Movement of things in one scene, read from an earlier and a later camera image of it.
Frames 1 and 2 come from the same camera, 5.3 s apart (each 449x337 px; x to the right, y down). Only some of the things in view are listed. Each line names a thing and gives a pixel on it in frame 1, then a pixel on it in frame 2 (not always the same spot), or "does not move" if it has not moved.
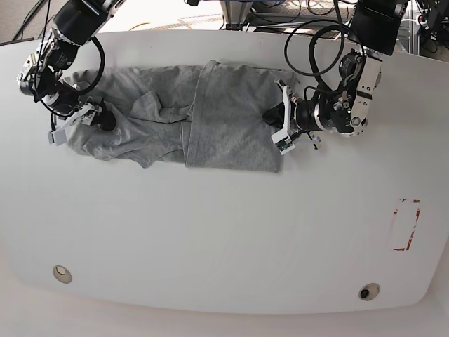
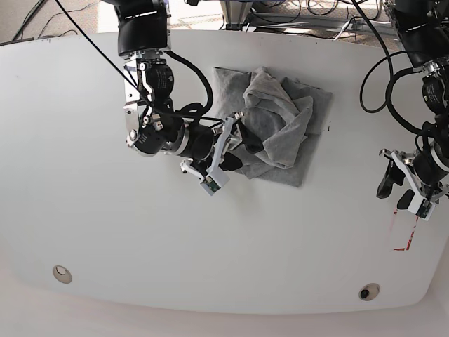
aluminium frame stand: x=235 y=12 does not move
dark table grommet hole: x=369 y=291 does not move
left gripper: x=67 y=116 -> x=227 y=137
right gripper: x=294 y=115 -> x=423 y=191
